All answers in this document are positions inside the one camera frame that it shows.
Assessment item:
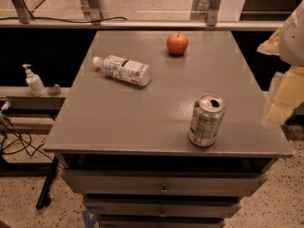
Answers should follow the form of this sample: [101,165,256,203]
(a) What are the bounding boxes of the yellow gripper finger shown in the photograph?
[262,66,304,125]
[256,28,282,56]

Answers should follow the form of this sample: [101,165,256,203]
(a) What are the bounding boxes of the clear plastic water bottle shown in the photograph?
[92,55,151,86]

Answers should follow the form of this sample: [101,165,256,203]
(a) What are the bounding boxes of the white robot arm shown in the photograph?
[257,1,304,124]

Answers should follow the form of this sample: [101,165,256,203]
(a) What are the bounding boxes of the white pump dispenser bottle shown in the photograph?
[23,64,47,96]

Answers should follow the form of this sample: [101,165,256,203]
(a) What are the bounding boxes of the opened aluminium soda can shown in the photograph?
[188,94,225,147]

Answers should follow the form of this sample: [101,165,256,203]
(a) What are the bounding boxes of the red apple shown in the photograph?
[166,32,188,56]

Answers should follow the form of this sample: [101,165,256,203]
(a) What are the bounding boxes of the grey drawer cabinet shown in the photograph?
[45,31,292,224]

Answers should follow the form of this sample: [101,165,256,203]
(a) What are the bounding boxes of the cabinet drawer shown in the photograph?
[62,170,267,197]
[84,197,241,219]
[98,219,224,228]

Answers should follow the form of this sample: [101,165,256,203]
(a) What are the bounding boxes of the small crumpled object on ledge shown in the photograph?
[48,84,61,96]

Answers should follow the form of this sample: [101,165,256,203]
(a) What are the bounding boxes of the top cabinet drawer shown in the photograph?
[62,170,267,197]

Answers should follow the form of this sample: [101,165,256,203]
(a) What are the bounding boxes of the black stand leg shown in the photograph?
[36,157,58,210]

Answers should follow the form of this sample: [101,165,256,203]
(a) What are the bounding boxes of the metal railing frame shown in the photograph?
[0,0,298,30]

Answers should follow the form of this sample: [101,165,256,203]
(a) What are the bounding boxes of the black cable on rail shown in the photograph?
[0,15,128,24]

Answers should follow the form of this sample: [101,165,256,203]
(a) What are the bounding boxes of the black floor cables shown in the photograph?
[0,98,55,163]

